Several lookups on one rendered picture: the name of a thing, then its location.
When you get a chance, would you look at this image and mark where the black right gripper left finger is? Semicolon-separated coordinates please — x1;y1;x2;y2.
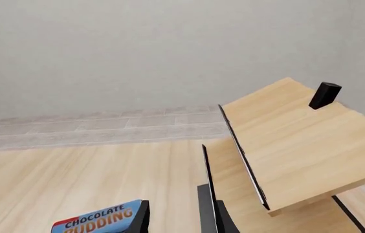
126;199;151;233

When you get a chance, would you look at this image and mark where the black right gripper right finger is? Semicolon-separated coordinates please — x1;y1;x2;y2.
196;183;242;233

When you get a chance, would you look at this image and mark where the wooden cabinet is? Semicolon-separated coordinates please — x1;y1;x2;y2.
201;138;365;233

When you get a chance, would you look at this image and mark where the chocolate pudding box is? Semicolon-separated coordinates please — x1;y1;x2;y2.
51;199;143;233

